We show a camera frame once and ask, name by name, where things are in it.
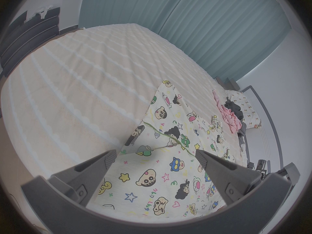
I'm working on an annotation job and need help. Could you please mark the bed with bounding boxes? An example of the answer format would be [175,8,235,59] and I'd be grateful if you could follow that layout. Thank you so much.
[0,23,287,225]

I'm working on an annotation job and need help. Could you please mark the pile of clothes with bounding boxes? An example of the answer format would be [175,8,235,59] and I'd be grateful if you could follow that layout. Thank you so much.
[224,99,247,155]

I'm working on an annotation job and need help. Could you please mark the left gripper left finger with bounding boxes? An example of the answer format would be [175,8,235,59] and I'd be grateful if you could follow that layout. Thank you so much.
[49,149,117,207]

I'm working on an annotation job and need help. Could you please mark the pink garment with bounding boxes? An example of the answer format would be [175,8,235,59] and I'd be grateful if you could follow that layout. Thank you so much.
[212,89,242,134]

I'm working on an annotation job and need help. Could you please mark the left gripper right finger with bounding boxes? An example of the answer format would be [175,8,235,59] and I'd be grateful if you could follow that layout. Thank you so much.
[195,150,263,206]

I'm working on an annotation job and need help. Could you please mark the grey bedside table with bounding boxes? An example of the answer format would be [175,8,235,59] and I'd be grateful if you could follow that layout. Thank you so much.
[216,77,242,91]

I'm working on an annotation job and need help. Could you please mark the blue-green curtain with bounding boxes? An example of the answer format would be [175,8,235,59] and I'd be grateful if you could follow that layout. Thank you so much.
[78,0,195,35]
[158,0,293,83]

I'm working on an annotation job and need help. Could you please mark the white printed pillow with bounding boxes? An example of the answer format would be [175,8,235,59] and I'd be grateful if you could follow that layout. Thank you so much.
[225,89,262,129]

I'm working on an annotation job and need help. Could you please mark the black stacked boxes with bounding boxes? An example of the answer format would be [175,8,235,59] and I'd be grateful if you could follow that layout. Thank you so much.
[0,7,60,77]

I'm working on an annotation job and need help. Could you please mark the white printed pyjama top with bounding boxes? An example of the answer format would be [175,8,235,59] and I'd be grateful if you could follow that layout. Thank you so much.
[86,79,245,219]

